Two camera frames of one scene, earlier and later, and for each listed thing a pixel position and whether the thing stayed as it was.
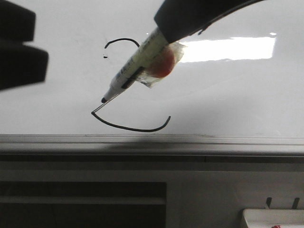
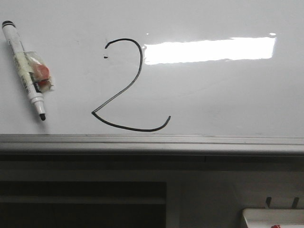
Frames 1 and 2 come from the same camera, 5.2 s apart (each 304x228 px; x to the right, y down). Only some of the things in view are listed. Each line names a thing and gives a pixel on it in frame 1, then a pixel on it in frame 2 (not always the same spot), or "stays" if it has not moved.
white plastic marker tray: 270,218 stays
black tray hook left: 268,201 stays
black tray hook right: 296,203 stays
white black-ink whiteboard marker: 152,61 to 34,72
